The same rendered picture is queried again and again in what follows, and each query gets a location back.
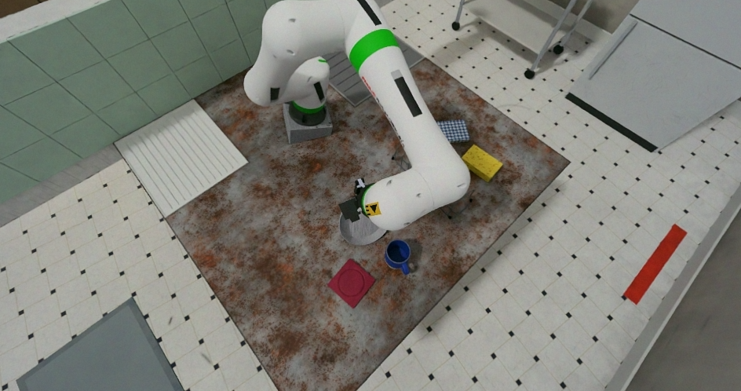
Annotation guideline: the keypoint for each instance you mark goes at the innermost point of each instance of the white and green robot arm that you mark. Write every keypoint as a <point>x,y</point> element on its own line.
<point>295,34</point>

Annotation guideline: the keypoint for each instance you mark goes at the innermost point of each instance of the yellow sponge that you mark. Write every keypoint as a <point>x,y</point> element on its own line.
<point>481,163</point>

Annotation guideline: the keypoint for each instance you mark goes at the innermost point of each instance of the blue ceramic mug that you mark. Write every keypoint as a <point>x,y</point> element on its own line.
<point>396,253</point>

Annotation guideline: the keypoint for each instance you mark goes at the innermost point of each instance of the red square coaster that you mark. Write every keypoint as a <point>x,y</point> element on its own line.
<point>351,283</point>

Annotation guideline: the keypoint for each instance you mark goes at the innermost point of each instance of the white ribbed draining mat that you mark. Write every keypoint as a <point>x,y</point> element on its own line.
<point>180,156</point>

